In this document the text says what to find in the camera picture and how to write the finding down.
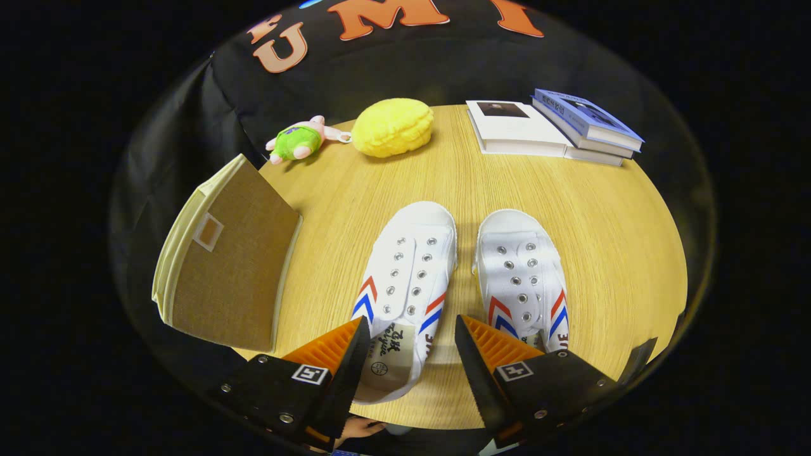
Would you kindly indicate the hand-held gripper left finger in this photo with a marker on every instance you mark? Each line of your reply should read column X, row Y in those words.
column 345, row 386

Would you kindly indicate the black backdrop cloth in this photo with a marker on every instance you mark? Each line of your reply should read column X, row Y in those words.
column 443, row 63

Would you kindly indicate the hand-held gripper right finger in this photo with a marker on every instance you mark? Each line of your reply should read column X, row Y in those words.
column 481, row 386

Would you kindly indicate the pink and green plush toy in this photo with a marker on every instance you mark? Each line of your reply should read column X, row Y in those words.
column 298, row 142

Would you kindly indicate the yellow fuzzy plush ball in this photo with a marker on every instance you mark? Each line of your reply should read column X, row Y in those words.
column 393, row 126

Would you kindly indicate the blue-spined book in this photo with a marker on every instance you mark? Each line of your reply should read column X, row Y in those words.
column 602, row 151

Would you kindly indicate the white canvas shoe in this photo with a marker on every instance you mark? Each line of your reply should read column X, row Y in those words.
column 519, row 266
column 405, row 266

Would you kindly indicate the white book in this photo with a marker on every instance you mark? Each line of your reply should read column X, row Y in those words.
column 513, row 130

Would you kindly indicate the blue book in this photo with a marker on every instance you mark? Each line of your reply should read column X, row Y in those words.
column 583, row 114

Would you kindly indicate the brown fabric storage box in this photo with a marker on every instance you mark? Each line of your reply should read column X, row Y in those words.
column 234, row 285

